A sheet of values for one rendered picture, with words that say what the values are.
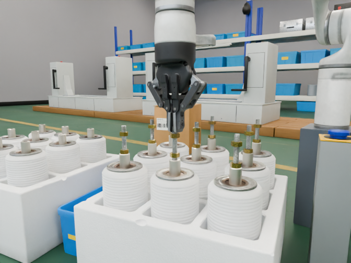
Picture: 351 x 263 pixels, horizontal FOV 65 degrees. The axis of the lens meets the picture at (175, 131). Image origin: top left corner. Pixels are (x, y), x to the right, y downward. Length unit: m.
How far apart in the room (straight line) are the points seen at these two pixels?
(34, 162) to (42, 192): 0.08
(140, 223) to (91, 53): 7.57
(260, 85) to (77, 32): 5.99
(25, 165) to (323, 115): 0.81
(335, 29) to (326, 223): 0.51
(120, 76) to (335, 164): 3.33
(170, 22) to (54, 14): 7.14
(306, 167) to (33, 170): 0.75
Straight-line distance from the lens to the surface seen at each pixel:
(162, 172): 0.54
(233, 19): 9.89
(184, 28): 0.49
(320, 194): 0.66
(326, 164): 0.65
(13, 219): 0.78
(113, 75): 3.73
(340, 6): 5.21
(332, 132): 0.65
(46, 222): 0.80
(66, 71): 4.93
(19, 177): 0.78
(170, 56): 0.48
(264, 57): 2.59
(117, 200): 0.57
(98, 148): 0.93
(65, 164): 0.85
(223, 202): 0.47
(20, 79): 6.99
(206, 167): 0.61
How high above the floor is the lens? 0.42
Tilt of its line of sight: 9 degrees down
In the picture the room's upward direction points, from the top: straight up
